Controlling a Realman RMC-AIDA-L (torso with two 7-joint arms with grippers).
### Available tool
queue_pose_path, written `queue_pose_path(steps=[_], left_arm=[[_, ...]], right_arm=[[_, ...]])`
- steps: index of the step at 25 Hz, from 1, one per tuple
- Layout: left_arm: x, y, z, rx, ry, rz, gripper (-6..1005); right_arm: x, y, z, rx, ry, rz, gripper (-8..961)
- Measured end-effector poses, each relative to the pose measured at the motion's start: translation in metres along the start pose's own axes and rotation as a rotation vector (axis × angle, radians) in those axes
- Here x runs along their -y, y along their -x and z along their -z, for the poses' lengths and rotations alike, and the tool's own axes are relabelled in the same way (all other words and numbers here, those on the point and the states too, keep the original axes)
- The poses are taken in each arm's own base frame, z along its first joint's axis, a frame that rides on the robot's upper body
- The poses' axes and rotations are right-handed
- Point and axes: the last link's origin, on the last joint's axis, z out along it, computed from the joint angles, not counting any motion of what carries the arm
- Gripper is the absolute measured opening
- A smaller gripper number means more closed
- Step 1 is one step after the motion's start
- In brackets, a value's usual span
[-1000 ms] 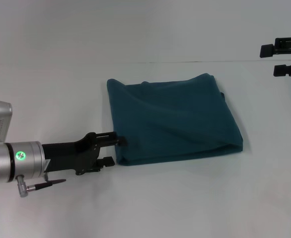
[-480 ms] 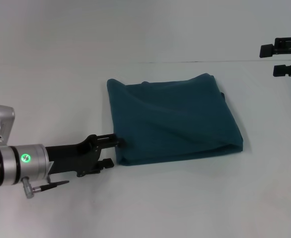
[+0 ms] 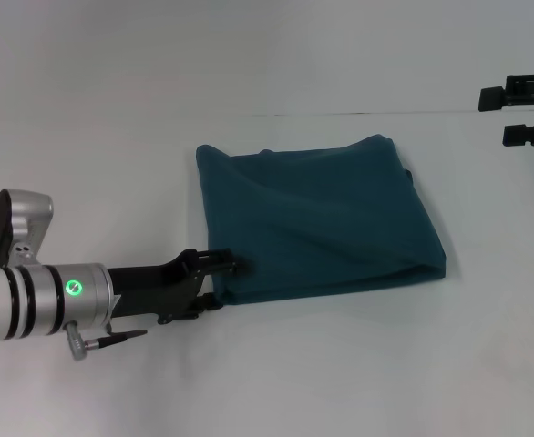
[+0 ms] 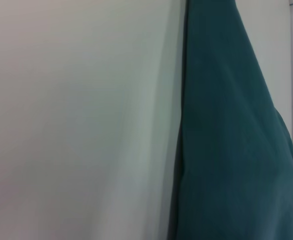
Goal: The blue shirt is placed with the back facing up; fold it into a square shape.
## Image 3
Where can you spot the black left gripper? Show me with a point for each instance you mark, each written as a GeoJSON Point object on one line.
{"type": "Point", "coordinates": [157, 287]}

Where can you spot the teal blue t-shirt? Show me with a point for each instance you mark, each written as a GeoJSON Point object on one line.
{"type": "Point", "coordinates": [317, 218]}

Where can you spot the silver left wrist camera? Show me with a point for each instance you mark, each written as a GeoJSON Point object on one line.
{"type": "Point", "coordinates": [16, 227]}

